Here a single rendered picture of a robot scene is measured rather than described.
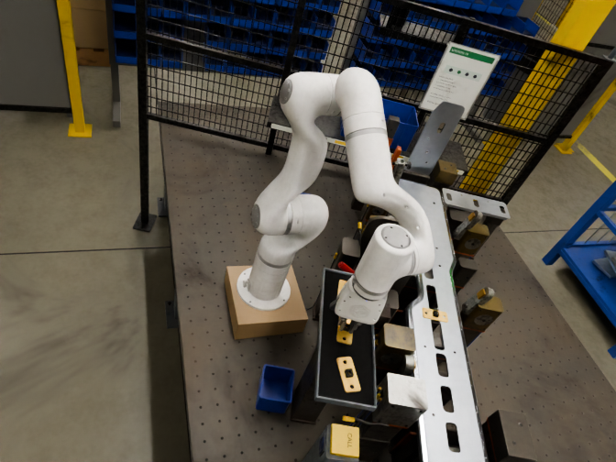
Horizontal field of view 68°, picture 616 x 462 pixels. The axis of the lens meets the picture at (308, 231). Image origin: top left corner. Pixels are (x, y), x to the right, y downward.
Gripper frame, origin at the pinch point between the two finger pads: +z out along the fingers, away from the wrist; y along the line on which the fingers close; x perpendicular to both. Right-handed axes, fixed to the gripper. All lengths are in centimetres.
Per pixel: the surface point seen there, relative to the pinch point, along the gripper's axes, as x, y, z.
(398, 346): 4.6, 16.9, 10.5
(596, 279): 161, 191, 101
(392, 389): -9.8, 14.5, 7.5
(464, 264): 52, 45, 20
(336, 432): -25.5, 0.6, 2.5
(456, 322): 24.5, 39.0, 18.6
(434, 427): -11.2, 30.2, 18.5
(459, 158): 114, 47, 16
